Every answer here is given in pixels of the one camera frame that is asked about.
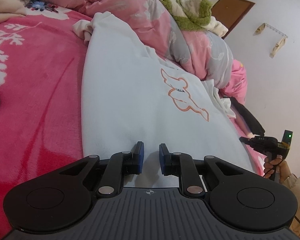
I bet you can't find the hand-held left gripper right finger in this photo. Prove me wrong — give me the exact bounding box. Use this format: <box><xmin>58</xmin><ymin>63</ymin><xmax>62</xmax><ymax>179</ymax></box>
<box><xmin>159</xmin><ymin>143</ymin><xmax>244</xmax><ymax>198</ymax></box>

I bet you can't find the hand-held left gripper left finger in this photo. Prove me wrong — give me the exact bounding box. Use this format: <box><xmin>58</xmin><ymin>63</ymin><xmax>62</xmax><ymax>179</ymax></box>
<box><xmin>57</xmin><ymin>141</ymin><xmax>145</xmax><ymax>198</ymax></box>

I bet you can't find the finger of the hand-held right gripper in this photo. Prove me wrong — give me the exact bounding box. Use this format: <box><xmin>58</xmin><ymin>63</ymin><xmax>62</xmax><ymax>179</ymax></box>
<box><xmin>239</xmin><ymin>136</ymin><xmax>253</xmax><ymax>147</ymax></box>

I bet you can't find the white sweatshirt with orange print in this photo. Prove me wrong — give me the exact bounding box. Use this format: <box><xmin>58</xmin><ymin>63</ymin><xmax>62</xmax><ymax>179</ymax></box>
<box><xmin>72</xmin><ymin>12</ymin><xmax>255</xmax><ymax>188</ymax></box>

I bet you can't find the person's right hand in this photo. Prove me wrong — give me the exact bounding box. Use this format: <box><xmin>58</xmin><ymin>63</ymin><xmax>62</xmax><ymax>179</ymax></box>
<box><xmin>264</xmin><ymin>156</ymin><xmax>291</xmax><ymax>183</ymax></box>

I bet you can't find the black folded garment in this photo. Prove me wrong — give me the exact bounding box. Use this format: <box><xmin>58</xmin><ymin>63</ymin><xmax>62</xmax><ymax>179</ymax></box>
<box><xmin>230</xmin><ymin>97</ymin><xmax>266</xmax><ymax>135</ymax></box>

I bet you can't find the pink floral bed sheet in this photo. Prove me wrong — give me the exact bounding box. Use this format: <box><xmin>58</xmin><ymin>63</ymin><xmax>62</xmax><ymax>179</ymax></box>
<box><xmin>0</xmin><ymin>1</ymin><xmax>268</xmax><ymax>233</ymax></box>

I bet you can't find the brown wooden door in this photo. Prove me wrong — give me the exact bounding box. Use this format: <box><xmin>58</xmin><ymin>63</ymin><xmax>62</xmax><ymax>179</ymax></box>
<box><xmin>211</xmin><ymin>0</ymin><xmax>255</xmax><ymax>40</ymax></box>

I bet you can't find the green and cream fleece garment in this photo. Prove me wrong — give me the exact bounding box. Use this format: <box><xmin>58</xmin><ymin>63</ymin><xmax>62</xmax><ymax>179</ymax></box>
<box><xmin>145</xmin><ymin>0</ymin><xmax>229</xmax><ymax>39</ymax></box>

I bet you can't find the pink and grey floral duvet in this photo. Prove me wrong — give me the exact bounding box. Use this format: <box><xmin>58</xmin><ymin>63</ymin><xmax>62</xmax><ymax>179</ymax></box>
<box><xmin>46</xmin><ymin>0</ymin><xmax>248</xmax><ymax>105</ymax></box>

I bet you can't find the wall hook rail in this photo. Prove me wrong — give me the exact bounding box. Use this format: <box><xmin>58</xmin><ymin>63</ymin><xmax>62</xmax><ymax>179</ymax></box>
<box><xmin>255</xmin><ymin>23</ymin><xmax>288</xmax><ymax>58</ymax></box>

